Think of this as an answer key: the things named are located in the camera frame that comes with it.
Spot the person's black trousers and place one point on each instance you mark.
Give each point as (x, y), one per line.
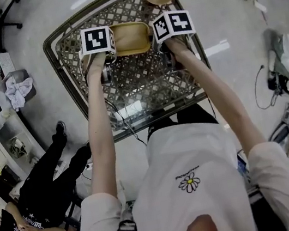
(194, 115)

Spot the rectangular beige small container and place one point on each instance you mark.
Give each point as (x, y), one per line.
(130, 37)

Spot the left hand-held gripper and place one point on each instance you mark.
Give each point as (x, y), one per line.
(95, 39)

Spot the grey bin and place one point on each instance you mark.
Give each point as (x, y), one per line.
(19, 74)

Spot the person's right forearm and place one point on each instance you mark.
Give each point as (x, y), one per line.
(213, 91)

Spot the rattan lattice table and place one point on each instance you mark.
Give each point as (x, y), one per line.
(144, 81)

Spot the white curved shelf unit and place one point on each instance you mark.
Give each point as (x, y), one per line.
(5, 142)

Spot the person's white daisy shirt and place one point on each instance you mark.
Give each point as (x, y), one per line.
(185, 160)

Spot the white perforated box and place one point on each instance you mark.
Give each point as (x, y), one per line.
(3, 62)

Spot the person's left forearm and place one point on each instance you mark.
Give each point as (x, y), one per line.
(96, 115)

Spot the white crumpled cloth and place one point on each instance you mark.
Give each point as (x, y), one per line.
(17, 91)

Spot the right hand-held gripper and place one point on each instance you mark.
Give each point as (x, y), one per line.
(174, 24)

